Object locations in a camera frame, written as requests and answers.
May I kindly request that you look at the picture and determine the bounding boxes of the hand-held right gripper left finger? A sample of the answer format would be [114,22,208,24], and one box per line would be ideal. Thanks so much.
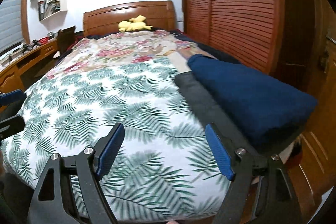
[26,122,126,224]

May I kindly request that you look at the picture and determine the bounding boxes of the grey window blind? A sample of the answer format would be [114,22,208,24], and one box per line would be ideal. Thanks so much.
[0,0,25,52]

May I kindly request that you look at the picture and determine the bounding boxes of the dark grey folded garment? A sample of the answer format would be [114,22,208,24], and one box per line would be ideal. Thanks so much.
[175,72,306,159]

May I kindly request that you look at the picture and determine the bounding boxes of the wooden bed headboard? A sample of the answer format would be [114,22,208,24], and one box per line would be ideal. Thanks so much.
[83,0,176,37]

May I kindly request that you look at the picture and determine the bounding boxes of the floral blanket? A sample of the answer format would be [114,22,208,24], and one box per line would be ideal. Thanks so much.
[46,30,218,80]

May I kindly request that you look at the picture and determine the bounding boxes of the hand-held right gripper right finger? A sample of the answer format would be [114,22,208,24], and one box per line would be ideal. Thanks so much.
[205,123,305,224]

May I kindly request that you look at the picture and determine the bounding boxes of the navy blue suit jacket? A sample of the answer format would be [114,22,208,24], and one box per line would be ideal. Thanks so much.
[187,54,319,146]

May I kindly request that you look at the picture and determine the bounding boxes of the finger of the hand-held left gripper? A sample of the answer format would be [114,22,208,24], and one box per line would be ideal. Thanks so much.
[0,89,27,107]
[0,114,25,140]

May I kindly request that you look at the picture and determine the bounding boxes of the yellow plush toy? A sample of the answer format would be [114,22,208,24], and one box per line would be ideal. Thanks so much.
[118,15,153,32]

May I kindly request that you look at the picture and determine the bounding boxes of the dark wooden chair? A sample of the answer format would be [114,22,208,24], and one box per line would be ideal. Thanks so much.
[56,26,76,57]

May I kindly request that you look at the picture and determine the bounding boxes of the dark blue bed sheet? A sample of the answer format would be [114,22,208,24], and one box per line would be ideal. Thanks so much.
[171,28,242,65]

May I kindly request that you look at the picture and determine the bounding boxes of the wooden bed frame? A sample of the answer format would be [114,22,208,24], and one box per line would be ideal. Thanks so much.
[286,106,336,214]

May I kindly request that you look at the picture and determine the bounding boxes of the wooden desk cabinet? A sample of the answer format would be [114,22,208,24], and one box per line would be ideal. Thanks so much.
[0,39,59,94]

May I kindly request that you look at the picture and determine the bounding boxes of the black tripod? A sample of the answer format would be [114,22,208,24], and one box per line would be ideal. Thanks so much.
[20,40,40,53]

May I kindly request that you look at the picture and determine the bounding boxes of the wooden room door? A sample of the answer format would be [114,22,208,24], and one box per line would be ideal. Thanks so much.
[278,0,336,98]

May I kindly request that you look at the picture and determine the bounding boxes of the wooden window frame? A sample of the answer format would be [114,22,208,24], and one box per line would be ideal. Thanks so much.
[21,0,33,43]

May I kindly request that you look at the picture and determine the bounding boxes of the wooden louvered wardrobe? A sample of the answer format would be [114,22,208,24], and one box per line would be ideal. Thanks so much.
[181,0,285,80]

